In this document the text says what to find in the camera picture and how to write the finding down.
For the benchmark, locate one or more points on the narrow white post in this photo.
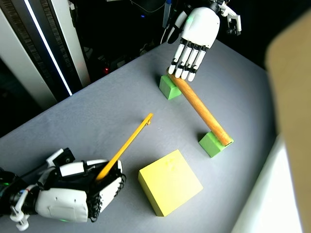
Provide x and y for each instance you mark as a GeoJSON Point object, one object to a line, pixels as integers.
{"type": "Point", "coordinates": [70, 36]}

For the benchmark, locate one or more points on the green support block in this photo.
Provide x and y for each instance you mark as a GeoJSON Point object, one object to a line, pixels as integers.
{"type": "Point", "coordinates": [211, 145]}
{"type": "Point", "coordinates": [167, 86]}

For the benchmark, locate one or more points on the grey table cloth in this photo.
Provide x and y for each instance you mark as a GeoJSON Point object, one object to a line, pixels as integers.
{"type": "Point", "coordinates": [97, 109]}

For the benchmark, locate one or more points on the white board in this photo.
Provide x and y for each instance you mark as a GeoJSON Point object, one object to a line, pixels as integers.
{"type": "Point", "coordinates": [267, 194]}

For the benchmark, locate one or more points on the yellow hacksaw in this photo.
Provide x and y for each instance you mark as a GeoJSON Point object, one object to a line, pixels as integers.
{"type": "Point", "coordinates": [126, 145]}

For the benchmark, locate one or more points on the tan cardboard panel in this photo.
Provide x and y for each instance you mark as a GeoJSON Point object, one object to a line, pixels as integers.
{"type": "Point", "coordinates": [291, 85]}

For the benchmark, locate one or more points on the white LED light strip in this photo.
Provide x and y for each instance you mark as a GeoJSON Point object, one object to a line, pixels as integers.
{"type": "Point", "coordinates": [48, 48]}

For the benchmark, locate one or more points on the yellow cube block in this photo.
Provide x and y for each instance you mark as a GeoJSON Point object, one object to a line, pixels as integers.
{"type": "Point", "coordinates": [170, 182]}

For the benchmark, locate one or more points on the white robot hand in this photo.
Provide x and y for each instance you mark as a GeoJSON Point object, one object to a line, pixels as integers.
{"type": "Point", "coordinates": [63, 204]}
{"type": "Point", "coordinates": [200, 24]}

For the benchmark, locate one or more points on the orange wooden dowel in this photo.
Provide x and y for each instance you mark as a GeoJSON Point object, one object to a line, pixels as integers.
{"type": "Point", "coordinates": [199, 106]}

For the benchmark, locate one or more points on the wide white panel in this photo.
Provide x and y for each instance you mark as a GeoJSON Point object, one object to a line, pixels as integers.
{"type": "Point", "coordinates": [22, 60]}

